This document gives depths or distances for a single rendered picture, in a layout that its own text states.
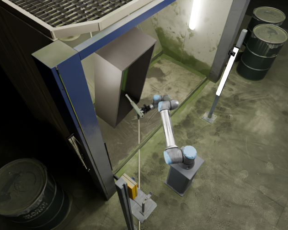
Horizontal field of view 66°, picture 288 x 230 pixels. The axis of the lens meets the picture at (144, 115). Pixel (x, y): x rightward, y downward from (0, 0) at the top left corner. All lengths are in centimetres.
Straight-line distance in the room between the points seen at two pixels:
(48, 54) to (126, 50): 112
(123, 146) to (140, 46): 165
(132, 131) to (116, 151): 43
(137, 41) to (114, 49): 28
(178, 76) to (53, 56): 338
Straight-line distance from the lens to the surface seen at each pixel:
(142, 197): 233
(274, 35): 455
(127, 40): 241
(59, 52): 131
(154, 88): 415
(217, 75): 439
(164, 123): 252
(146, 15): 162
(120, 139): 349
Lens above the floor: 303
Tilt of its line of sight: 53 degrees down
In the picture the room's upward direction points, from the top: 1 degrees clockwise
